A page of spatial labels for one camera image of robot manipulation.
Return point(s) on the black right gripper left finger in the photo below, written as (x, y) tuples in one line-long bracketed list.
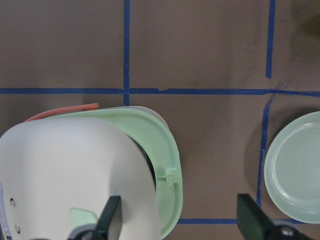
[(109, 224)]

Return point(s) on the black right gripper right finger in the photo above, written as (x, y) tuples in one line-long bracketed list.
[(254, 224)]

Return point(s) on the white rice cooker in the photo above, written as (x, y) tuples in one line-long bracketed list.
[(59, 168)]

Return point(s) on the near green plate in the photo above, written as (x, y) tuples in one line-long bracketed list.
[(292, 169)]

